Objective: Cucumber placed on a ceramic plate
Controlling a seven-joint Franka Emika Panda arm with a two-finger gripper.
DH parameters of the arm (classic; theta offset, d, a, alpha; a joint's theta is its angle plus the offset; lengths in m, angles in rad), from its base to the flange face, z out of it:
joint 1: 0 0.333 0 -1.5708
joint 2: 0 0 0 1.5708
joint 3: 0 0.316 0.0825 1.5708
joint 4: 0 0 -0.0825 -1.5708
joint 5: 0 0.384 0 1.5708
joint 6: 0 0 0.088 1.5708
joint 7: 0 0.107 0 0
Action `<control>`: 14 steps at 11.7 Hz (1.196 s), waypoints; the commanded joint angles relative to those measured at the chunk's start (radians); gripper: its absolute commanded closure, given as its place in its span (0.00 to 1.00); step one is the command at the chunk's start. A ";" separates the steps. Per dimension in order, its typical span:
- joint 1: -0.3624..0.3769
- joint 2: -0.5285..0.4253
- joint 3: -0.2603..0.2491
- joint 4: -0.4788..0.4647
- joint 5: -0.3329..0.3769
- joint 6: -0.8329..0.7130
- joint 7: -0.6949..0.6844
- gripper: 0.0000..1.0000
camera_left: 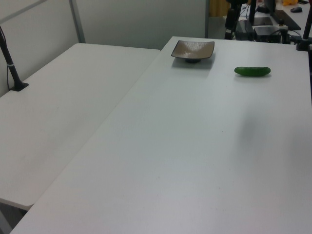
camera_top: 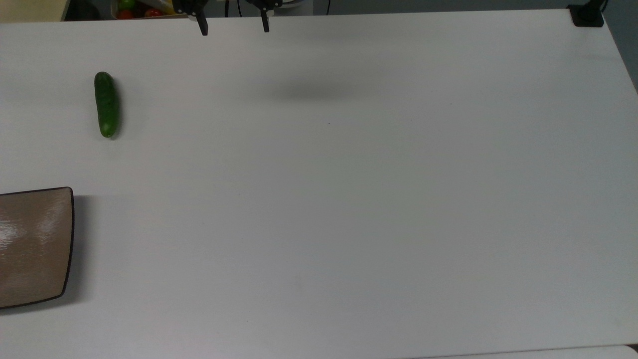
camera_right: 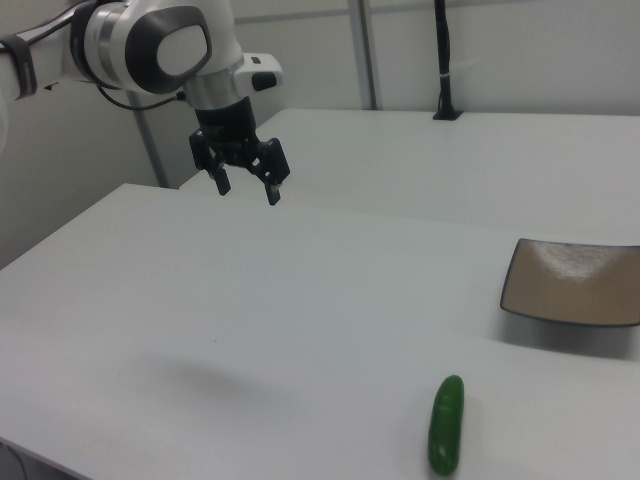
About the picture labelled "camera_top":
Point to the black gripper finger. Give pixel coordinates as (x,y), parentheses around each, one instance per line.
(265,22)
(202,25)

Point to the green cucumber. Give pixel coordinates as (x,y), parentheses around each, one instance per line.
(106,104)

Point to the brown ceramic plate dark rim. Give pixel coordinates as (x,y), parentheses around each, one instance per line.
(32,247)

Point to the yellow toy pepper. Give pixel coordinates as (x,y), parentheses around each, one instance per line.
(165,7)

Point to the red toy tomato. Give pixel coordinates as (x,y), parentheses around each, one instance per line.
(124,14)
(153,12)

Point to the green toy fruit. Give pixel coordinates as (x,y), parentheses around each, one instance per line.
(127,4)

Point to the beige box of toy produce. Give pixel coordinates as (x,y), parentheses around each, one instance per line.
(119,10)

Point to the light wooden side table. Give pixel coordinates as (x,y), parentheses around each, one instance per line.
(30,10)

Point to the black table clamp mount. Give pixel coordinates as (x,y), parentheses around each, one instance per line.
(587,15)

